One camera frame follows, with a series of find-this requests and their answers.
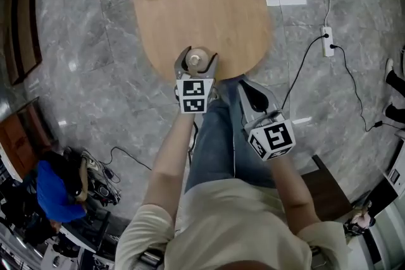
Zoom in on person's cream shirt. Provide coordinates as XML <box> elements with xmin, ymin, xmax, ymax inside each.
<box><xmin>114</xmin><ymin>178</ymin><xmax>352</xmax><ymax>270</ymax></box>

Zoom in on person's right forearm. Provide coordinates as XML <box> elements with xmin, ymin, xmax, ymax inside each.
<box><xmin>270</xmin><ymin>155</ymin><xmax>320</xmax><ymax>235</ymax></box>

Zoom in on dark wooden low bench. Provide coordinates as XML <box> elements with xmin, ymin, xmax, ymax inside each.
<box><xmin>2</xmin><ymin>0</ymin><xmax>44</xmax><ymax>87</ymax></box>

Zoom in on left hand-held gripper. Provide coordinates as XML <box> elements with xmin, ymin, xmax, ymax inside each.
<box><xmin>173</xmin><ymin>46</ymin><xmax>220</xmax><ymax>114</ymax></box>

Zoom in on dark brown box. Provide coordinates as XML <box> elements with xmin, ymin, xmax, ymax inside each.
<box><xmin>299</xmin><ymin>154</ymin><xmax>354</xmax><ymax>223</ymax></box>

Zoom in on wooden coffee table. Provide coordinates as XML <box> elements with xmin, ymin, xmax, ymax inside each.
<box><xmin>130</xmin><ymin>0</ymin><xmax>275</xmax><ymax>83</ymax></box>

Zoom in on long white power strip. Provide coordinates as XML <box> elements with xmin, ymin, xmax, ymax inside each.
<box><xmin>320</xmin><ymin>26</ymin><xmax>335</xmax><ymax>58</ymax></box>

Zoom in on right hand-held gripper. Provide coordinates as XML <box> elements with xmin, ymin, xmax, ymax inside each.
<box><xmin>237</xmin><ymin>79</ymin><xmax>297</xmax><ymax>163</ymax></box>

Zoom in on reddish wooden cabinet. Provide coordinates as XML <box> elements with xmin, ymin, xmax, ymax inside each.
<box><xmin>0</xmin><ymin>97</ymin><xmax>56</xmax><ymax>181</ymax></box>

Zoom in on pale sneaker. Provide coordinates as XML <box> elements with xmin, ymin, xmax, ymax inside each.
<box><xmin>80</xmin><ymin>149</ymin><xmax>106</xmax><ymax>174</ymax></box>

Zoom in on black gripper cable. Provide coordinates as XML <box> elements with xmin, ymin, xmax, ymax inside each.
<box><xmin>280</xmin><ymin>34</ymin><xmax>329</xmax><ymax>110</ymax></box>

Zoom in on long black floor cable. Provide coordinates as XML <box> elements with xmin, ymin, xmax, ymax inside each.
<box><xmin>329</xmin><ymin>44</ymin><xmax>405</xmax><ymax>133</ymax></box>

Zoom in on thin black cable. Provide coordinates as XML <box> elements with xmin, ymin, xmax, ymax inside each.
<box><xmin>99</xmin><ymin>146</ymin><xmax>153</xmax><ymax>172</ymax></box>

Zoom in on person's left forearm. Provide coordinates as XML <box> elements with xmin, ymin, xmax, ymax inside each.
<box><xmin>141</xmin><ymin>111</ymin><xmax>196</xmax><ymax>218</ymax></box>

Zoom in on person's blue jeans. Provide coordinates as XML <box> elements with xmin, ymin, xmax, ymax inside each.
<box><xmin>184</xmin><ymin>73</ymin><xmax>280</xmax><ymax>193</ymax></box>

